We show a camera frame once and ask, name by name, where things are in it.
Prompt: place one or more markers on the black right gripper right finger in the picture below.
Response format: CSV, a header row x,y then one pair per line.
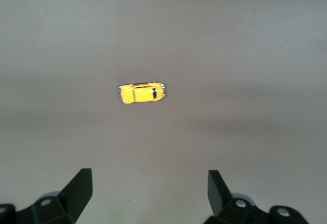
x,y
217,193

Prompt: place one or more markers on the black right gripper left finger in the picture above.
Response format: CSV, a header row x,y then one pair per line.
x,y
76,190

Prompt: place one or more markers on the yellow beetle toy car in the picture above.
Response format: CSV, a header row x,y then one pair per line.
x,y
143,94

